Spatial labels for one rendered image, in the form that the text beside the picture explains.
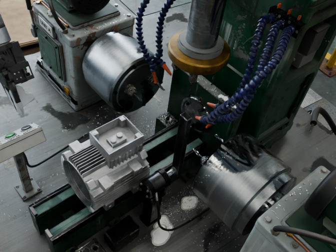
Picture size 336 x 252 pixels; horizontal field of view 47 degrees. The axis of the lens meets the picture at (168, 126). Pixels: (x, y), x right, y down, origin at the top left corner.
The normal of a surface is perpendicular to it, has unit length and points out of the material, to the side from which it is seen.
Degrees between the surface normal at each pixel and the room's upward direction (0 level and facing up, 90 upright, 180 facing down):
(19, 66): 60
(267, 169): 2
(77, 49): 90
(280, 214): 0
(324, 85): 0
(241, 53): 90
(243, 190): 43
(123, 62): 24
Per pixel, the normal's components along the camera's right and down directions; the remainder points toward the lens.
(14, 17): 0.11, -0.67
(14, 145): 0.61, 0.19
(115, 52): -0.17, -0.47
